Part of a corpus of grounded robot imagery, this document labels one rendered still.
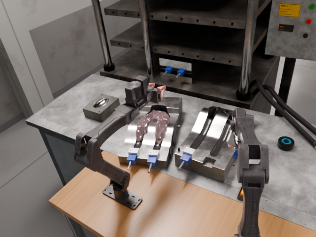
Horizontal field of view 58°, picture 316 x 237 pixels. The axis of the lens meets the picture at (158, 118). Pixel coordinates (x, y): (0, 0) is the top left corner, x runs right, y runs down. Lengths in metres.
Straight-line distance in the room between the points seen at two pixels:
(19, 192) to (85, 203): 1.45
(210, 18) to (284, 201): 1.15
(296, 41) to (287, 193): 0.91
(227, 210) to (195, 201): 0.14
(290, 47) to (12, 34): 2.48
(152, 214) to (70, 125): 0.88
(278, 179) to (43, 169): 2.12
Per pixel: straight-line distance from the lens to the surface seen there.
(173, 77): 2.22
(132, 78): 2.33
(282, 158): 1.60
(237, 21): 1.87
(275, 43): 1.93
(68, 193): 1.51
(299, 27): 1.87
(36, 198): 2.70
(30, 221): 2.57
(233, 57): 1.98
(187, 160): 1.38
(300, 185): 1.50
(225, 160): 1.41
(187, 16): 1.98
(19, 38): 3.25
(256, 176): 0.96
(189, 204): 1.35
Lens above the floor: 1.89
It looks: 37 degrees down
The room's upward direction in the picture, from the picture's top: 6 degrees counter-clockwise
